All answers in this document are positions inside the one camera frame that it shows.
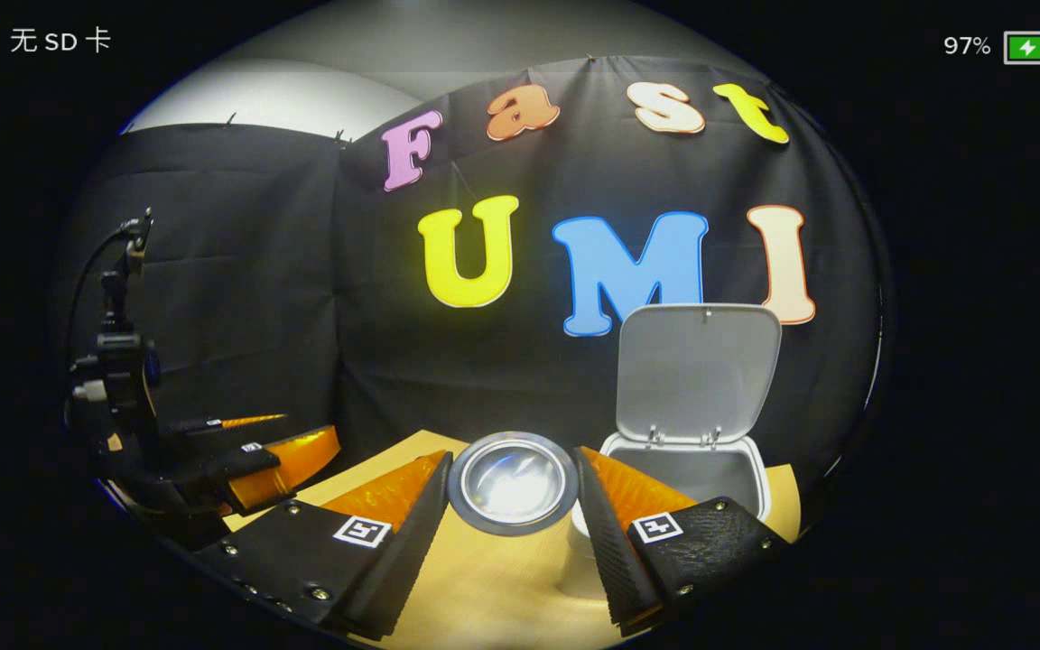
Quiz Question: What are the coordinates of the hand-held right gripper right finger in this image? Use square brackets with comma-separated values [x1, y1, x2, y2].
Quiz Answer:
[572, 446, 794, 633]

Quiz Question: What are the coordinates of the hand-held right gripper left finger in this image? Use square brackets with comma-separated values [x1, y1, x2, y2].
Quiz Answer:
[184, 449, 454, 642]

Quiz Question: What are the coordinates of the white desktop garbage bin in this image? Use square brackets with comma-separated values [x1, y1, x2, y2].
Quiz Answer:
[561, 302, 783, 601]

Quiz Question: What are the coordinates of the wooden desktop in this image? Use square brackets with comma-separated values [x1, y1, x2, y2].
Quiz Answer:
[222, 429, 801, 650]

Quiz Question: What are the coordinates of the black backdrop cloth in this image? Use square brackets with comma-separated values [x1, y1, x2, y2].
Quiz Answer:
[51, 54, 891, 488]

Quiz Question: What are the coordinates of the black cable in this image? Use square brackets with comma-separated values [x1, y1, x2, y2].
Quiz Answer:
[67, 226, 133, 362]

